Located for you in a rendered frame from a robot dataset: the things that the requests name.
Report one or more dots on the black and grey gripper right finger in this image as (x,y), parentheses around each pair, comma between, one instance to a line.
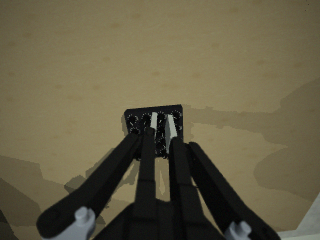
(235,220)

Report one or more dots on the black knob box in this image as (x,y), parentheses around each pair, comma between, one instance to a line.
(137,119)

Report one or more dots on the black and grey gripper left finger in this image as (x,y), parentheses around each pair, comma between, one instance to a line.
(73,217)

